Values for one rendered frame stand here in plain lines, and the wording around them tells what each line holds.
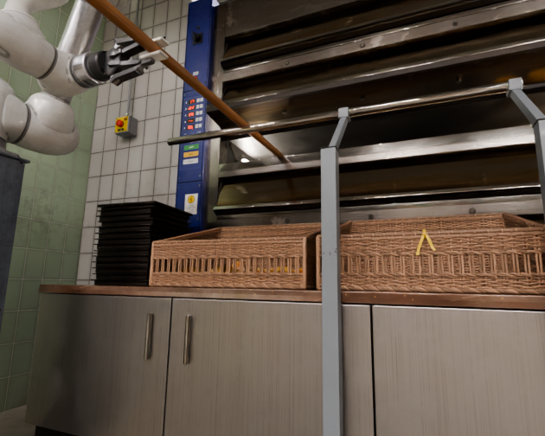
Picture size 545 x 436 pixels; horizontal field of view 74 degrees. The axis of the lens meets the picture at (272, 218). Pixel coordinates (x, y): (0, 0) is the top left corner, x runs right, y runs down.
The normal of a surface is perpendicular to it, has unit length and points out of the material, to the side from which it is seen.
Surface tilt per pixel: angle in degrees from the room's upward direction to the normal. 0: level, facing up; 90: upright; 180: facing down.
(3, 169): 90
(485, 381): 90
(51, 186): 90
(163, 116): 90
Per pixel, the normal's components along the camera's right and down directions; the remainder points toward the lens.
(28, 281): 0.92, -0.05
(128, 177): -0.38, -0.18
